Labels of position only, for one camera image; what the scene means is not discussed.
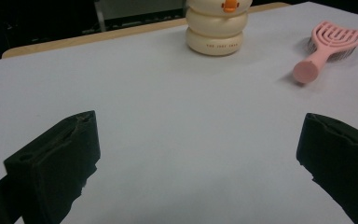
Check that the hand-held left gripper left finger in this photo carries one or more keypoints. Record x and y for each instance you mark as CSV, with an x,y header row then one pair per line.
x,y
52,161

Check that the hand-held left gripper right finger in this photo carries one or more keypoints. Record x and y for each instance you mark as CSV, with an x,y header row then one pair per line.
x,y
341,158

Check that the white table sheet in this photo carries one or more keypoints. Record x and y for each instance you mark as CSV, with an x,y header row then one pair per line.
x,y
180,102

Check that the cream ringed duck container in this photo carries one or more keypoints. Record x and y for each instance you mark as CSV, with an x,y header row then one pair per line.
x,y
214,29

